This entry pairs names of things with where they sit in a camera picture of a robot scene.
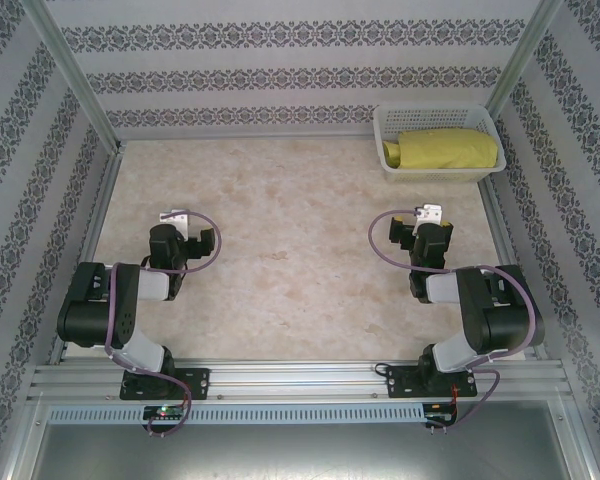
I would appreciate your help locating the yellow long pants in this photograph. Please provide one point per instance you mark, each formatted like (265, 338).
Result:
(445, 150)

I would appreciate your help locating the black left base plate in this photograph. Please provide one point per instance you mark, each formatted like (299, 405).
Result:
(197, 382)

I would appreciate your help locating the aluminium rear rail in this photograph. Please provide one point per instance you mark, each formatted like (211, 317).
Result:
(230, 136)

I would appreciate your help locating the grey metal panel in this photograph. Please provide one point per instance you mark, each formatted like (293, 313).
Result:
(300, 455)

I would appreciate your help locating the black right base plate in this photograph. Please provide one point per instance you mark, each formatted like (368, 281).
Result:
(400, 382)

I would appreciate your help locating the aluminium mounting rail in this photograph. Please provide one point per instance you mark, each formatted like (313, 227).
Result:
(300, 380)

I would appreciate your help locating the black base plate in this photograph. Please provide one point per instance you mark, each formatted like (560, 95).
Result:
(400, 382)
(197, 382)

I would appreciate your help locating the aluminium frame post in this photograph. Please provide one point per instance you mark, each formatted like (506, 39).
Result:
(72, 65)
(524, 55)

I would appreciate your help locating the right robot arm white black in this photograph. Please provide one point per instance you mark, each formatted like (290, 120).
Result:
(505, 320)

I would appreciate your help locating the small circuit board green light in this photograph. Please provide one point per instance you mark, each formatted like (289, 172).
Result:
(162, 411)

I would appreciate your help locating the white plastic mesh basket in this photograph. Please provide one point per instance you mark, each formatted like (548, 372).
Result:
(395, 122)

